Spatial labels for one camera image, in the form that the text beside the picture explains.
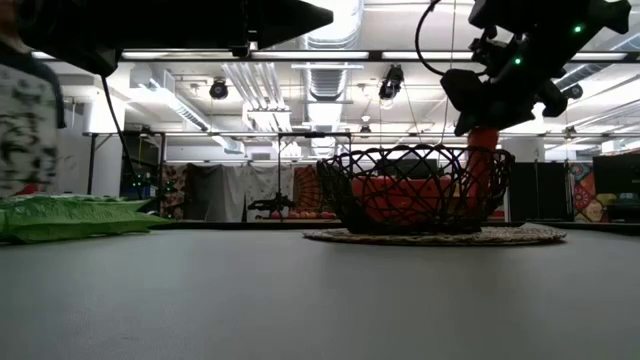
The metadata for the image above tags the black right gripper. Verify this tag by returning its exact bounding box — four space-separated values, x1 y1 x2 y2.
439 27 569 137

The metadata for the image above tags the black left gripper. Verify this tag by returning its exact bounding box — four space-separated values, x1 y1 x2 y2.
17 0 334 77

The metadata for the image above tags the orange toy carrot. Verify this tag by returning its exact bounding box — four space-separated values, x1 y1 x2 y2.
464 127 502 206

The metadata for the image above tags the red toy bell pepper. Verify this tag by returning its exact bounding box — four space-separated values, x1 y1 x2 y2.
351 174 454 225

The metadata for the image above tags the green toy bean bunch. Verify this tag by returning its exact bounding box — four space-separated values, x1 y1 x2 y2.
0 194 172 245

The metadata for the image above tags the black overhead light bar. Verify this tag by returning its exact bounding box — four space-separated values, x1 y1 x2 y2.
29 49 640 64

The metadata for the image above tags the colourful patterned cloth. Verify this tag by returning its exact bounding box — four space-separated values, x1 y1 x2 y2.
568 162 617 224

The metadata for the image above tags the round woven placemat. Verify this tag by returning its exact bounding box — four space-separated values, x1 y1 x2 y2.
302 222 568 247

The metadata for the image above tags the red patterned cloth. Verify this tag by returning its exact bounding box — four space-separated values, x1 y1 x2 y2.
293 164 327 217

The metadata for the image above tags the grey hanging cloth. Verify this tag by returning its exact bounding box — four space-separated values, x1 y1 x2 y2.
184 163 296 224

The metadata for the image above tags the person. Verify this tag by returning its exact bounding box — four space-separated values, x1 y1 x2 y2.
0 0 67 197

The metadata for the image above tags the silver ventilation duct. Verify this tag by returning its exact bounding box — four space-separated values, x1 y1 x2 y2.
298 0 366 101

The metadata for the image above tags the black metal frame stand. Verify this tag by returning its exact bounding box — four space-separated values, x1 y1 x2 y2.
82 130 167 197
277 131 354 222

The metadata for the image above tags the dark wire basket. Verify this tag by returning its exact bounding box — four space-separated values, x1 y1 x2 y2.
316 144 517 236

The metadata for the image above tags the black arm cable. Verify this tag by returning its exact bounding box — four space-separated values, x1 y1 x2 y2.
99 73 147 202

